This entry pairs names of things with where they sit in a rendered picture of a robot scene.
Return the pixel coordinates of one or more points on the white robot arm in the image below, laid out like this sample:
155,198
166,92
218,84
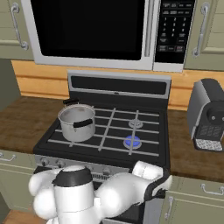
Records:
119,194

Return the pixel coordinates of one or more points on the black and steel stove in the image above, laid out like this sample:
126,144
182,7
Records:
116,96

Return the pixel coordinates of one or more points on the blue burner flame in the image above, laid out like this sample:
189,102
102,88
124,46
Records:
128,142

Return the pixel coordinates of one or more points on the silver stove knob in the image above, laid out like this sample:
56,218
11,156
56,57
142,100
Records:
60,163
44,161
107,171

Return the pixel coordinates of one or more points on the silver and black microwave oven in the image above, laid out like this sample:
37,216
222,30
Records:
87,29

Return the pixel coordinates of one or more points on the grey and black coffee machine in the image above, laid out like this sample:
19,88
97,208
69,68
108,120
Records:
208,116

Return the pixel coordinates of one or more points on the green drawer front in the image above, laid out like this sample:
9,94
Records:
22,163
189,189

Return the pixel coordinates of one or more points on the green base cupboard door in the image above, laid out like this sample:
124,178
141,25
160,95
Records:
198,214
14,189

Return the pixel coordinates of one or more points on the green wall cupboard door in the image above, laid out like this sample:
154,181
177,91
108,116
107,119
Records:
214,58
7,49

